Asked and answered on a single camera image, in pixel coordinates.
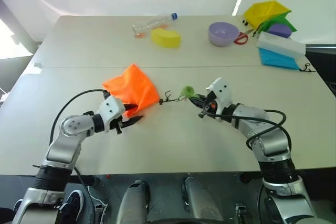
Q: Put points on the clear plastic bottle blue cap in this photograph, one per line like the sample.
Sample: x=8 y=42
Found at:
x=155 y=22

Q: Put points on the blue fabric pouch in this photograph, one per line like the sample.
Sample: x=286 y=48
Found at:
x=278 y=60

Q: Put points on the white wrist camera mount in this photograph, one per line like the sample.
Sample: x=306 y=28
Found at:
x=111 y=108
x=223 y=93

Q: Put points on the orange fabric pouch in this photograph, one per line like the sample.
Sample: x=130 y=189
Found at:
x=134 y=85

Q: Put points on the purple plastic bowl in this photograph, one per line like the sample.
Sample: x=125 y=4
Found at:
x=223 y=33

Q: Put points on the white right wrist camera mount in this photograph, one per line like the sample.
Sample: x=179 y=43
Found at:
x=223 y=93

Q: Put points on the silver left robot leg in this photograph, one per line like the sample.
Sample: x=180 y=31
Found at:
x=132 y=203

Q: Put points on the black caster wheel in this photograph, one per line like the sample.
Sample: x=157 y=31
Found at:
x=94 y=181

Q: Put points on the yellow sponge block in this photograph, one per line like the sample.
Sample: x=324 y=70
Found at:
x=165 y=37

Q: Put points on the silver robot leg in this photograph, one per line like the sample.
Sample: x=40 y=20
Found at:
x=199 y=203
x=132 y=203

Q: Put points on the yellow fabric pouch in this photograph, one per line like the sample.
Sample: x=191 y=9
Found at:
x=262 y=11

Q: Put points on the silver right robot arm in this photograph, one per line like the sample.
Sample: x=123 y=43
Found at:
x=265 y=129

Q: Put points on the green fabric pouch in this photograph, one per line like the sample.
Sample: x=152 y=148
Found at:
x=286 y=20

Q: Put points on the silver right robot leg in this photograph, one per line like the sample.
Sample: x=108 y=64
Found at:
x=199 y=203

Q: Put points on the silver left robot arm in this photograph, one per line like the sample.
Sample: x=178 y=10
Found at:
x=71 y=127

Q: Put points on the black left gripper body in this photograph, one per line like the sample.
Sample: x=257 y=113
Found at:
x=118 y=123

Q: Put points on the pale green small tube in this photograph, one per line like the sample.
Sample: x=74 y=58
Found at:
x=188 y=91

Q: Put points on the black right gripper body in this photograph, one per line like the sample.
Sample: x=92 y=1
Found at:
x=208 y=103

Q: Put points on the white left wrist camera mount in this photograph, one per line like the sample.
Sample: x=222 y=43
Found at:
x=111 y=108

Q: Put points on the white rectangular box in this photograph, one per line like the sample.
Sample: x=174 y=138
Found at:
x=281 y=45

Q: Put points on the dark blue sneaker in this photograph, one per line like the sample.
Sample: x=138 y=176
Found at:
x=72 y=205

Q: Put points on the purple sponge block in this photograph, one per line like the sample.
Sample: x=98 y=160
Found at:
x=279 y=30

